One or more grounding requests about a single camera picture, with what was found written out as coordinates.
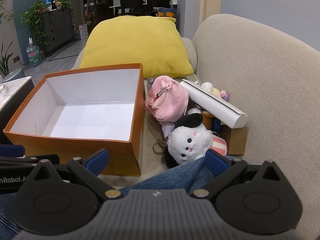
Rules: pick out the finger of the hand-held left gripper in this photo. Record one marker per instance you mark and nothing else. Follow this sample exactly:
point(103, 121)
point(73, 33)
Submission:
point(12, 151)
point(50, 160)

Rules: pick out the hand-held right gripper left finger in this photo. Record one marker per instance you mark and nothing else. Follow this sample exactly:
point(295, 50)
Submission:
point(97, 161)

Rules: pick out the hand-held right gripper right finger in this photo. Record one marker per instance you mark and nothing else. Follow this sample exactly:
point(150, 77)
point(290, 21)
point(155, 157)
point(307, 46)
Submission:
point(217, 161)

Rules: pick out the orange cardboard box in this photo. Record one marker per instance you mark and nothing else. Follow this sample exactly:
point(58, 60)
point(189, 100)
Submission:
point(62, 147)

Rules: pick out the pink striped plush toy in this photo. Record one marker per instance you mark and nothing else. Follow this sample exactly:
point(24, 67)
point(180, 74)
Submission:
point(220, 143)

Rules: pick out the brown kraft box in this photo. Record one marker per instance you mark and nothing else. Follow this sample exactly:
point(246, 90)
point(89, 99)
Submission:
point(237, 142)

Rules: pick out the white plush toy black hat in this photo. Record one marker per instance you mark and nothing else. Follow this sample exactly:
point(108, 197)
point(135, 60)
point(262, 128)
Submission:
point(190, 140)

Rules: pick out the orange and navy plush toy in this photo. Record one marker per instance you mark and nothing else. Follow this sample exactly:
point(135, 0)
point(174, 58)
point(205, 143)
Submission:
point(212, 123)

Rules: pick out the person's blue jeans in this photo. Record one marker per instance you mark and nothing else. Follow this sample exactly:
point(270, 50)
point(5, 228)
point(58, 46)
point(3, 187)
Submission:
point(175, 177)

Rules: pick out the long white box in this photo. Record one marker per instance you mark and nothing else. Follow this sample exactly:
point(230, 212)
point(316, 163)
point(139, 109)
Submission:
point(215, 105)

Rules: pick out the gold keyring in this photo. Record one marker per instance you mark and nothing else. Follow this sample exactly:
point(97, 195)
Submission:
point(160, 143)

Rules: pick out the marble top side table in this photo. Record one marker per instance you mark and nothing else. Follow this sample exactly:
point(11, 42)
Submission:
point(12, 90)

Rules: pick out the grey round trash can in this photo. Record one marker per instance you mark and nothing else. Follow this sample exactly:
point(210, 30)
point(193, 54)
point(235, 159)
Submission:
point(13, 76)

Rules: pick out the pastel crochet toy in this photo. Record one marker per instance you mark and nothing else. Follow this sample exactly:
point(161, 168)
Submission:
point(207, 86)

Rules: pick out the pink fabric pouch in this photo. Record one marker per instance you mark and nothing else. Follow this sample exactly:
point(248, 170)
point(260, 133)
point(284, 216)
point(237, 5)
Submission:
point(172, 100)

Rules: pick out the tall leafy floor plant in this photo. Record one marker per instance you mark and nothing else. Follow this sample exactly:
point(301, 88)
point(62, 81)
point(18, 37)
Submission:
point(5, 62)

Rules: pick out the beige sofa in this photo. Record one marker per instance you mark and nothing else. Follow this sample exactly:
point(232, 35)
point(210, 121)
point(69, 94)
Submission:
point(262, 80)

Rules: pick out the large water jug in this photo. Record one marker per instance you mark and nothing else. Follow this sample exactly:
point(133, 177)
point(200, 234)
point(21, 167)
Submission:
point(33, 55)

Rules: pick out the yellow pillow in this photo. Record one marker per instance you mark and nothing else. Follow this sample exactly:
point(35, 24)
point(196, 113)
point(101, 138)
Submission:
point(135, 47)

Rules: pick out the white printed floor box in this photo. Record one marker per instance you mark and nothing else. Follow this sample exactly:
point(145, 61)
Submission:
point(83, 31)

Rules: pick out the dark grey cabinet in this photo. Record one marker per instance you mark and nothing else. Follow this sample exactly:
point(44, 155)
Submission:
point(57, 27)

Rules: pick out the trailing green plant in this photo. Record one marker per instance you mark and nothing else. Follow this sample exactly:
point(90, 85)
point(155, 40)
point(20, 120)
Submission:
point(35, 17)

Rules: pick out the blue capped water bottle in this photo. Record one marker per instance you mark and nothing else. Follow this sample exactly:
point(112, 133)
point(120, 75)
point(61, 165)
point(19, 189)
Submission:
point(47, 3)

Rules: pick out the blue and yellow stool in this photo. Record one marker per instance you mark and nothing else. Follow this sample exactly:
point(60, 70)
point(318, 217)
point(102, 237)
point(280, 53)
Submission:
point(167, 13)

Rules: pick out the small green potted plant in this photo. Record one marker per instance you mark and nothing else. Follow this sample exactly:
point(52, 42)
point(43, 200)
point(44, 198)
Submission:
point(66, 3)

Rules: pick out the dark dining chair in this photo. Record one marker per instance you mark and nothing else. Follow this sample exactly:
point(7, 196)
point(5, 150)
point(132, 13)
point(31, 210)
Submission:
point(158, 3)
point(131, 6)

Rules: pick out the wall outlet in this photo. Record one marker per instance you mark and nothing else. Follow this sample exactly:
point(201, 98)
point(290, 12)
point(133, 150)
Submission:
point(16, 59)

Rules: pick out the green wall plant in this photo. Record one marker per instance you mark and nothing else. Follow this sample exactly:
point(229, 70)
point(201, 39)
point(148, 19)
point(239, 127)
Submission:
point(6, 13)

